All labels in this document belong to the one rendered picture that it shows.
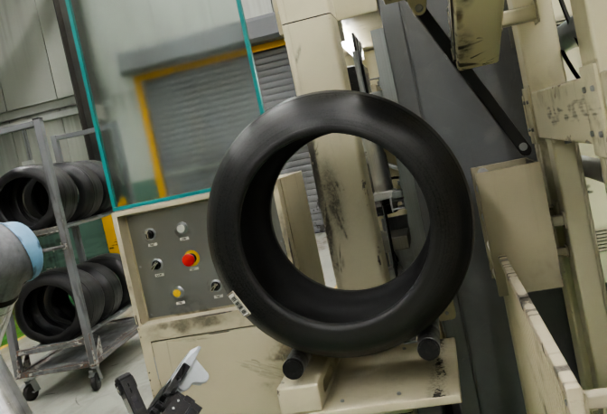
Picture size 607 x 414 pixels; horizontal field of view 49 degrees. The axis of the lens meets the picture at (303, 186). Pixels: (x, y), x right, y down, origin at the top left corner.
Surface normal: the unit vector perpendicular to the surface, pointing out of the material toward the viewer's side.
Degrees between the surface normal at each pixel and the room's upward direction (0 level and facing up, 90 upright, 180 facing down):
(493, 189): 90
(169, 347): 90
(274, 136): 80
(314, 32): 90
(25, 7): 90
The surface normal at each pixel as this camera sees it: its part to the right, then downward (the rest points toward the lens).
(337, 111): -0.18, -0.09
